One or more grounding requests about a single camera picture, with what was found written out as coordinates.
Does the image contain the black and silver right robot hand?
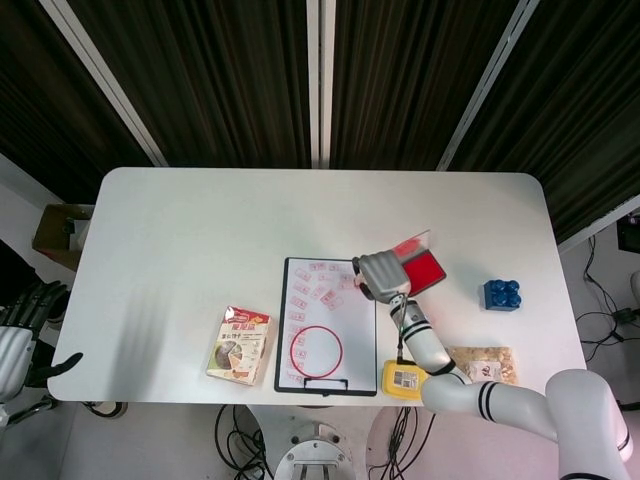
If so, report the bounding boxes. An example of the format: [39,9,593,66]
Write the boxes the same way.
[352,248,412,304]

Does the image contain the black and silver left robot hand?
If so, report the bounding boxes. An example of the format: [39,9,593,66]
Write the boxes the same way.
[0,278,84,402]

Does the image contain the red ink pad case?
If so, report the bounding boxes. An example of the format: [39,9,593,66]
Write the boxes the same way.
[392,228,447,297]

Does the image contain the grey round robot base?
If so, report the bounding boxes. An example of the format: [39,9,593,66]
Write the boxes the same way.
[272,419,361,480]

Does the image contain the black clipboard with white paper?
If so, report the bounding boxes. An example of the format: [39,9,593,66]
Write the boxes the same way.
[273,257,378,399]

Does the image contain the yellow lidded container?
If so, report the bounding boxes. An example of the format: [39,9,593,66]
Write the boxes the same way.
[382,358,429,400]

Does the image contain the blue building block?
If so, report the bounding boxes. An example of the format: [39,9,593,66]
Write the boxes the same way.
[481,278,524,312]

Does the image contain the brown cardboard box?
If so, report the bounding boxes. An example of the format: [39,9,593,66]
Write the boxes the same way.
[32,203,95,274]

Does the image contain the clear bag of snacks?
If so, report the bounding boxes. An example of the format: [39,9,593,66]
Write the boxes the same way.
[446,344,519,387]

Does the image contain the printed snack box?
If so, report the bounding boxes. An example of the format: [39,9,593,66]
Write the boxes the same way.
[205,305,274,386]

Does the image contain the dark pleated curtain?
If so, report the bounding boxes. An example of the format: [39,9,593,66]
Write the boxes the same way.
[67,0,314,169]
[328,0,524,170]

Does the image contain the black cable bundle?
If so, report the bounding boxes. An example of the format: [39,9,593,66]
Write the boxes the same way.
[384,405,419,480]
[214,404,266,479]

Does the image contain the white frame post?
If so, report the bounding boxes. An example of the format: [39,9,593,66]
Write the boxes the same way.
[435,0,542,171]
[305,0,336,169]
[39,0,170,168]

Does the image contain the black floor cable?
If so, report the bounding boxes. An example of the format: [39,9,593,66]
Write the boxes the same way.
[574,233,632,346]

